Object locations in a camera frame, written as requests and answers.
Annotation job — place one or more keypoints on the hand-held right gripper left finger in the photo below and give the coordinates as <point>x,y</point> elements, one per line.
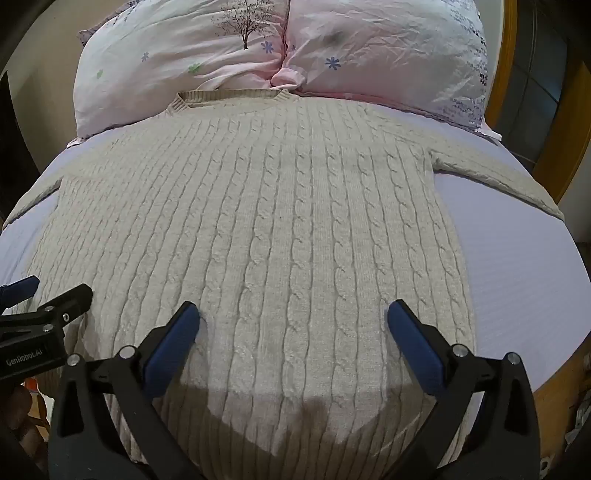
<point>171,347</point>

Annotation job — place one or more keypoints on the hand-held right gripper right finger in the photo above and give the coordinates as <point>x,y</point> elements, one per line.
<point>416,347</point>

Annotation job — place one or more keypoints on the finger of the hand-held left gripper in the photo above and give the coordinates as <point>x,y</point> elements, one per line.
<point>69,307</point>
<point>18,290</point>

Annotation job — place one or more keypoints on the person's left hand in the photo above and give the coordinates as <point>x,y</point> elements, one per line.
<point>18,417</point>

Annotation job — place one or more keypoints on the lavender bed sheet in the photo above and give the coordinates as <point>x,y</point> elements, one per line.
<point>517,267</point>

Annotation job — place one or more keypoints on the pink floral tree-print pillow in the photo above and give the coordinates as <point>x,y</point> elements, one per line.
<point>180,60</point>

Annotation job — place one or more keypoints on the wooden bed frame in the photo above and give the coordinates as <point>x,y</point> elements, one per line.
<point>561,406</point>

